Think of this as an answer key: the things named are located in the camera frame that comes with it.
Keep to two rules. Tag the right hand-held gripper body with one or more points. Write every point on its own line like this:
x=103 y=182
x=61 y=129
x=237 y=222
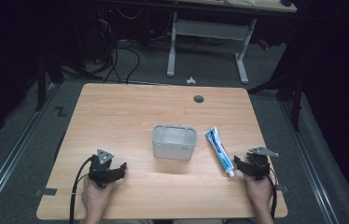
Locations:
x=259 y=165

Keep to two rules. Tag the wooden desk with white legs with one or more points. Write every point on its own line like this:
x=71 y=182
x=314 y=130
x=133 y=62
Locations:
x=210 y=29

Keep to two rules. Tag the small white floor object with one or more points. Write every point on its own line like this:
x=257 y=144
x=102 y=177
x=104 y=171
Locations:
x=190 y=81

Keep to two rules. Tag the grey plastic holder box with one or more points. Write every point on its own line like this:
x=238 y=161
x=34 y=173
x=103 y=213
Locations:
x=173 y=151

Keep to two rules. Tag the blue and white toothpaste tube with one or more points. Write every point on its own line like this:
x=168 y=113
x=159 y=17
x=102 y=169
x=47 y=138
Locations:
x=219 y=149

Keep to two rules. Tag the small red object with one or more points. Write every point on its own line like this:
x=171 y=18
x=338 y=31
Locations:
x=263 y=44

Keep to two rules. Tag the dark computer with red light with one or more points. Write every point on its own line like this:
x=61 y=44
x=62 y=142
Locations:
x=105 y=28

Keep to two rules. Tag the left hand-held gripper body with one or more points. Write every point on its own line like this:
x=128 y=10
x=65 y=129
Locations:
x=100 y=170

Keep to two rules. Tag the black metal stand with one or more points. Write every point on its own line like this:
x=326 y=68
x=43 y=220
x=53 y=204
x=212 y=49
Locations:
x=41 y=84
x=296 y=102

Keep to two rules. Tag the person's left hand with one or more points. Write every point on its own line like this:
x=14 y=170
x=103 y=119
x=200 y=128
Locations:
x=95 y=197

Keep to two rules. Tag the person's right hand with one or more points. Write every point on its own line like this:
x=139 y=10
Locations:
x=260 y=191

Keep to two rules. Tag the black tape strip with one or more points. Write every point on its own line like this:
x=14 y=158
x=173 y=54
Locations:
x=46 y=192
x=282 y=188

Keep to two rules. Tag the metal floor rail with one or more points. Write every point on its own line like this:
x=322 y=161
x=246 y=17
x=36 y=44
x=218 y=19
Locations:
x=309 y=168
x=11 y=161

